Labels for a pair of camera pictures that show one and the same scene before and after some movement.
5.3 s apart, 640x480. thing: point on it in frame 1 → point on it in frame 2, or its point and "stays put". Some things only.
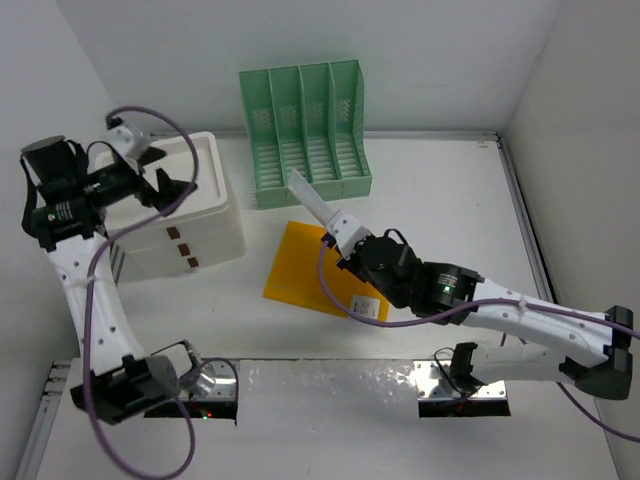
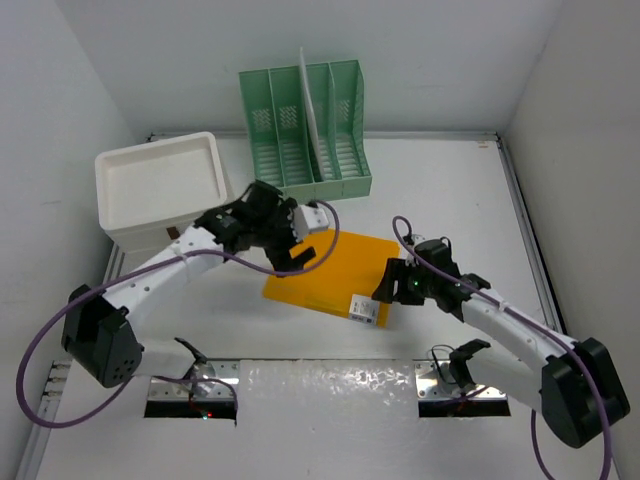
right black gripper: x=350 y=264 → x=396 y=270
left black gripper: x=168 y=190 → x=279 y=258
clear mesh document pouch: x=303 y=190 → x=311 y=114
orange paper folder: x=293 y=277 stays put
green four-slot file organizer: x=310 y=118 stays put
